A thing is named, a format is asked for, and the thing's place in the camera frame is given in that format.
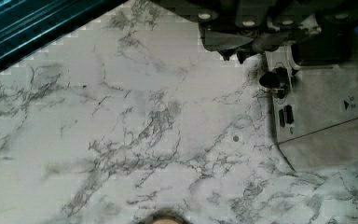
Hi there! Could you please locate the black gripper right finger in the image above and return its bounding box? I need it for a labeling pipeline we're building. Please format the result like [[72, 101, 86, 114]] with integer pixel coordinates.
[[236, 15, 322, 64]]

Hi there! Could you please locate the black toaster lever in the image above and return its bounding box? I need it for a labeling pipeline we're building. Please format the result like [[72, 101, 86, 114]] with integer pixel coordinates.
[[259, 67, 289, 91]]

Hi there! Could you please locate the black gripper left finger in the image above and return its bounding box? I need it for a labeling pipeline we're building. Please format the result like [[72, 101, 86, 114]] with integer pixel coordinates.
[[199, 9, 255, 61]]

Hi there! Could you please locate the silver two-slot toaster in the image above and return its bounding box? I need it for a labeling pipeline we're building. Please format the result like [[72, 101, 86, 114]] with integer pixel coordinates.
[[266, 27, 358, 172]]

